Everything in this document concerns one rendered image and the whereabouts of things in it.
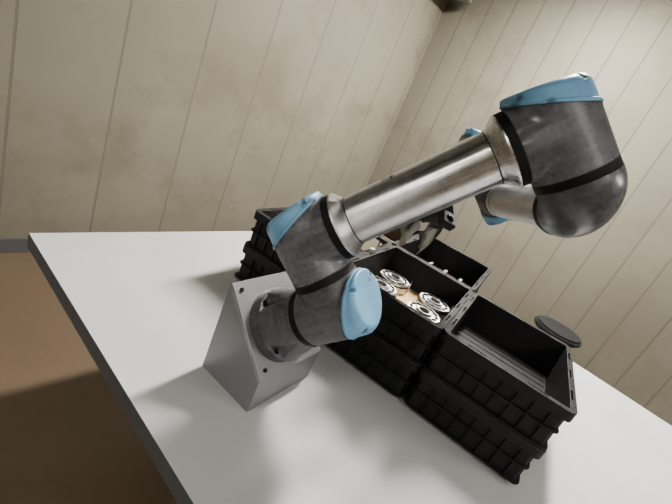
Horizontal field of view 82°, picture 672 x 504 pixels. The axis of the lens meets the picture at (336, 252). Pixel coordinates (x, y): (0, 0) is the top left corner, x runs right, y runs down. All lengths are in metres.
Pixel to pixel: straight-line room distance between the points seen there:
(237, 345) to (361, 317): 0.26
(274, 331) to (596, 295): 2.88
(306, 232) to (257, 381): 0.31
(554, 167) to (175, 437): 0.72
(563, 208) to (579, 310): 2.79
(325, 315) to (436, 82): 3.35
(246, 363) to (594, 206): 0.63
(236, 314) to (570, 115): 0.62
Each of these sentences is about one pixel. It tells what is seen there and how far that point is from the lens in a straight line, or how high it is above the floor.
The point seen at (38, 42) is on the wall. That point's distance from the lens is 2.22.
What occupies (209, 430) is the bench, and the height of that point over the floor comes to 0.70.
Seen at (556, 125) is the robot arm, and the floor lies 1.37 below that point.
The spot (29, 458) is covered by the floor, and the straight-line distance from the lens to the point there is 1.62.
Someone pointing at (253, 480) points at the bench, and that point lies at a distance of 0.75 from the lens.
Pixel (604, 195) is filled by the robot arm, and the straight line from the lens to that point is 0.64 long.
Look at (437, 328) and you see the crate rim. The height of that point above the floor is 0.93.
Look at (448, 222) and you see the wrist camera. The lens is 1.05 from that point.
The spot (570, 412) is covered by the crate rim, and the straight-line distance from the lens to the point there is 0.95.
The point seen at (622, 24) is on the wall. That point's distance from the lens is 3.62.
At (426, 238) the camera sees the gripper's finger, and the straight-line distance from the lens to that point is 1.14.
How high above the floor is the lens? 1.29
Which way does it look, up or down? 20 degrees down
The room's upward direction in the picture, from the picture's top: 24 degrees clockwise
